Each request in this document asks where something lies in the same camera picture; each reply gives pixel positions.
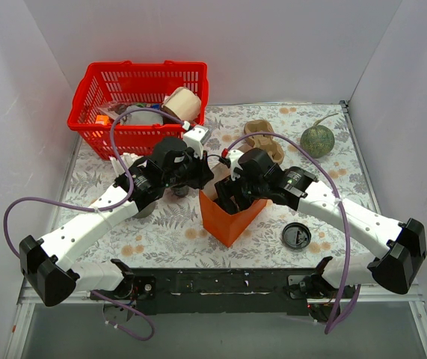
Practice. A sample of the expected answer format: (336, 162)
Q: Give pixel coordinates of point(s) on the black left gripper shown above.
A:
(201, 173)

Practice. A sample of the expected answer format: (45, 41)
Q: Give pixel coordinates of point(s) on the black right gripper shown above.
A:
(227, 191)

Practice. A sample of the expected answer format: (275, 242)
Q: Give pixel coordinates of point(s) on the black printed coffee cup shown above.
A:
(180, 191)

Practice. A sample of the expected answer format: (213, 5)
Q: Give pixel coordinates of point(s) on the orange paper bag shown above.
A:
(224, 227)

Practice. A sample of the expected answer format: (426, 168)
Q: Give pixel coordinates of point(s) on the black coffee cup lid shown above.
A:
(296, 236)

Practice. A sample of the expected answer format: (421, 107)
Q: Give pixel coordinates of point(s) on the red plastic shopping basket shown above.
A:
(127, 82)

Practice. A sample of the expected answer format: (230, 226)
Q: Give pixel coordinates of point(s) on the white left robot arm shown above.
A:
(50, 264)

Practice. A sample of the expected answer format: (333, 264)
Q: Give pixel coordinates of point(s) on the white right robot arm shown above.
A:
(396, 250)

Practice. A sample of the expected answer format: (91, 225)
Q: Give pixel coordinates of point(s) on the brown cardboard cup carrier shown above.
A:
(264, 142)

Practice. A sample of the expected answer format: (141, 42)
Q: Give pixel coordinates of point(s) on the grey wrapped package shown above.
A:
(141, 118)

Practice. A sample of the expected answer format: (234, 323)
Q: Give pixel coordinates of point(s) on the beige paper wrapped roll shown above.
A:
(183, 104)

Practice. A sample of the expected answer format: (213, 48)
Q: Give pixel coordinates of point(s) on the floral table mat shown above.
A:
(172, 236)

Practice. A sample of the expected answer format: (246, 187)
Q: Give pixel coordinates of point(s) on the green netted melon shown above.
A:
(318, 140)

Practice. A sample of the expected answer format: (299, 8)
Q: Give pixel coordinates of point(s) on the orange snack box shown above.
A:
(103, 120)

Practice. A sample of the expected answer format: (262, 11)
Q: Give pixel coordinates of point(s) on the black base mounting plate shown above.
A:
(173, 291)

